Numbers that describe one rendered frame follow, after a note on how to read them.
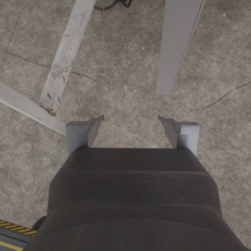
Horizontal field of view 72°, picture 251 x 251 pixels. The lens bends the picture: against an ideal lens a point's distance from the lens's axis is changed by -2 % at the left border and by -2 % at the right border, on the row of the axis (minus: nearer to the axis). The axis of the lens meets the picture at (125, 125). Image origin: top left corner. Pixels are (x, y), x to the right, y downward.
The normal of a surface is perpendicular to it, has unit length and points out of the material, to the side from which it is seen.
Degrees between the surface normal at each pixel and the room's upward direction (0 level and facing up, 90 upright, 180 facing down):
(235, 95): 0
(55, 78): 0
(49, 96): 0
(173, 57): 90
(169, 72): 90
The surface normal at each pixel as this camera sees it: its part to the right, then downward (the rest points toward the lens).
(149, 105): -0.13, -0.12
